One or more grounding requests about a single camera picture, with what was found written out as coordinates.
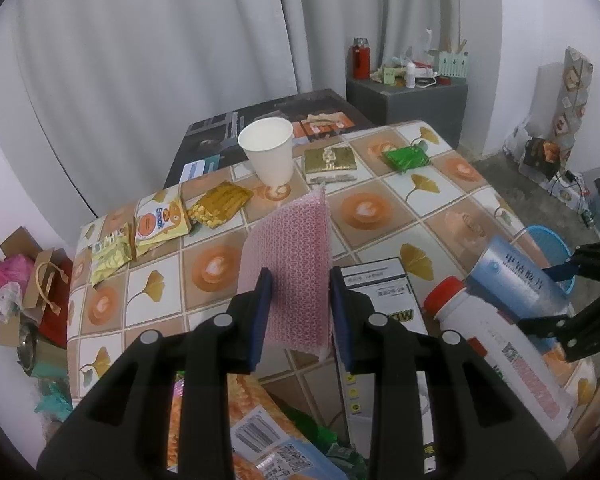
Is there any kraft paper bag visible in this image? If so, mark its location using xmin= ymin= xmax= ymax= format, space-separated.
xmin=22 ymin=247 xmax=73 ymax=316

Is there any pink plastic bag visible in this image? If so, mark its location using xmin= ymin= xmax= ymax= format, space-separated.
xmin=0 ymin=255 xmax=36 ymax=286

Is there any metal can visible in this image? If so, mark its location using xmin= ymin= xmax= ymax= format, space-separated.
xmin=17 ymin=322 xmax=42 ymax=376

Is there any grey cabinet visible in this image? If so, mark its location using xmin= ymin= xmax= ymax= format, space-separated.
xmin=346 ymin=77 xmax=468 ymax=150

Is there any silver foil strip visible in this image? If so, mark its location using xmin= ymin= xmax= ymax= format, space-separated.
xmin=307 ymin=172 xmax=357 ymax=184

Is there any white foam board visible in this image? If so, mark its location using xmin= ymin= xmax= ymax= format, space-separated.
xmin=532 ymin=62 xmax=567 ymax=133

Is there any gold square box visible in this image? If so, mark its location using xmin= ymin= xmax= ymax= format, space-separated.
xmin=304 ymin=146 xmax=357 ymax=176

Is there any white cardboard box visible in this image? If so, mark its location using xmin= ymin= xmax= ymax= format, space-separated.
xmin=550 ymin=170 xmax=596 ymax=211

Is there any clear plastic bag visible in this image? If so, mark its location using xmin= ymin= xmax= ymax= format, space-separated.
xmin=0 ymin=282 xmax=23 ymax=323

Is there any red bag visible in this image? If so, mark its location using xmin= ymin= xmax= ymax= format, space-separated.
xmin=39 ymin=260 xmax=76 ymax=348

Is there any brown cardboard box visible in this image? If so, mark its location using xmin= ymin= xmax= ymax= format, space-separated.
xmin=0 ymin=227 xmax=46 ymax=346

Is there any dark printed board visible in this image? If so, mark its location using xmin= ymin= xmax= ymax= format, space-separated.
xmin=164 ymin=89 xmax=376 ymax=188

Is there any yellow orange snack packet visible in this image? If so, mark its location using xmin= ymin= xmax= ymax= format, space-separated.
xmin=225 ymin=375 xmax=301 ymax=480

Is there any dark printed box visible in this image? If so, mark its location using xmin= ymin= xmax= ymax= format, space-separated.
xmin=524 ymin=137 xmax=566 ymax=176

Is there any blue cylindrical tube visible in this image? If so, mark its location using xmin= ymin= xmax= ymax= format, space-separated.
xmin=466 ymin=236 xmax=572 ymax=322

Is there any white black carton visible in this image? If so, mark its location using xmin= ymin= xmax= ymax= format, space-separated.
xmin=339 ymin=257 xmax=438 ymax=466

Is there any yellow green packet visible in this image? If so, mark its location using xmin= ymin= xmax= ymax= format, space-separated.
xmin=89 ymin=224 xmax=133 ymax=286

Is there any white plastic bottle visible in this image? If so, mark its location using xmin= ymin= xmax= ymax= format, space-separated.
xmin=422 ymin=276 xmax=578 ymax=438

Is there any pink bubble wrap bag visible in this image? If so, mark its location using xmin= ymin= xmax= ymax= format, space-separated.
xmin=241 ymin=185 xmax=333 ymax=361

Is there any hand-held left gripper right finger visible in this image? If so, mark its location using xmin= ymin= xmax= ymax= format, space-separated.
xmin=328 ymin=266 xmax=566 ymax=480

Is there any teal bag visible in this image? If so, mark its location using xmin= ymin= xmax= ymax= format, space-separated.
xmin=32 ymin=360 xmax=73 ymax=416

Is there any green white snack packet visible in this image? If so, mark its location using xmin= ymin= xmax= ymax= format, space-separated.
xmin=285 ymin=405 xmax=366 ymax=461

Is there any white paper cup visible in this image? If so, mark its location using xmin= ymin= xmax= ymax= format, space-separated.
xmin=238 ymin=117 xmax=294 ymax=187

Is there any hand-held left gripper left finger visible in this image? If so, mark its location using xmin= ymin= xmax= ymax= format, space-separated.
xmin=37 ymin=266 xmax=276 ymax=480

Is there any gold foil packet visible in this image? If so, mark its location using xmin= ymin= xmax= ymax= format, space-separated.
xmin=187 ymin=182 xmax=253 ymax=228

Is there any green foil packet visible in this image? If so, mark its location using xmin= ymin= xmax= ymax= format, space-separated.
xmin=384 ymin=144 xmax=431 ymax=174

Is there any red thermos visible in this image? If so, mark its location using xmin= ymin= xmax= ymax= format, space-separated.
xmin=351 ymin=37 xmax=371 ymax=80

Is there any blue packet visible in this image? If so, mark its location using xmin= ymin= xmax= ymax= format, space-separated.
xmin=260 ymin=437 xmax=361 ymax=480

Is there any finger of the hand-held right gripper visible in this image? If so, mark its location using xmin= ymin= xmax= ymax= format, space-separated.
xmin=516 ymin=280 xmax=600 ymax=364
xmin=545 ymin=241 xmax=600 ymax=286

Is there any white pleated curtain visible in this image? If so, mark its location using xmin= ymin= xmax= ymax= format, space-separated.
xmin=10 ymin=0 xmax=501 ymax=216

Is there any blue plastic wastebasket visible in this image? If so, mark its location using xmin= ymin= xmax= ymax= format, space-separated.
xmin=520 ymin=225 xmax=578 ymax=297

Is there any leaf patterned tablecloth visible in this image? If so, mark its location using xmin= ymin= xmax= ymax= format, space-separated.
xmin=66 ymin=120 xmax=598 ymax=480

